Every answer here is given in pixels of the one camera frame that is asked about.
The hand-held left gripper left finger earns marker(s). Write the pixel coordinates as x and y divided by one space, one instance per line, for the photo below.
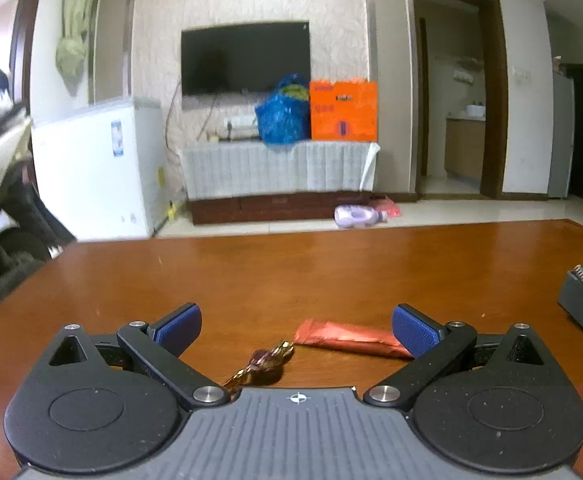
181 327

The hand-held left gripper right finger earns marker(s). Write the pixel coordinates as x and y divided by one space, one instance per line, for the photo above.
414 330

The red snack bar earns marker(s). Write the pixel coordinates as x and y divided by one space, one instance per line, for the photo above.
346 336

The brown candy with gold wrapper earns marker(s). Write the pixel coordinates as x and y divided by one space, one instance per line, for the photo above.
264 358

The red plastic bag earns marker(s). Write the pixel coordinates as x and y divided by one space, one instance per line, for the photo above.
389 207

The purple detergent bottle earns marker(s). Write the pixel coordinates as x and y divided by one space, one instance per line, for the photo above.
359 216

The brown television cabinet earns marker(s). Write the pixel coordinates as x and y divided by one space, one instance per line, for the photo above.
271 207

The white chest freezer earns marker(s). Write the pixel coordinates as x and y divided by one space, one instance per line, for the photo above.
96 175

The white cabinet cloth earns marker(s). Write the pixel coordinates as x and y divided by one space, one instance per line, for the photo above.
271 167

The dark chair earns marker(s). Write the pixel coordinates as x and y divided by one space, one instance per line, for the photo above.
11 245

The wooden kitchen cabinet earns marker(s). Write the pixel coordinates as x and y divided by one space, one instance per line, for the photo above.
464 147

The white power strip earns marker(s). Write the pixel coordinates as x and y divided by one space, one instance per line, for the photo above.
241 127

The white pot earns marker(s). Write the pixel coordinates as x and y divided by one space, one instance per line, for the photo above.
475 110

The orange cardboard box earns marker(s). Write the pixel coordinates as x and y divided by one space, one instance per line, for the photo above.
344 110

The blue plastic bag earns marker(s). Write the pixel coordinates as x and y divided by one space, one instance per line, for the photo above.
281 115

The grey refrigerator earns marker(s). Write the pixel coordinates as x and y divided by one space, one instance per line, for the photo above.
560 135

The black television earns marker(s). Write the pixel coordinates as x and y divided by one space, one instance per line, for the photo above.
244 57

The green tied curtain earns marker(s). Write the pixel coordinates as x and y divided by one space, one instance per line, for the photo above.
74 45

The brown door frame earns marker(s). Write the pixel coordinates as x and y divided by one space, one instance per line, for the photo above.
494 90

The white wall switch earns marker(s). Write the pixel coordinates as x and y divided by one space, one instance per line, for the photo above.
522 76

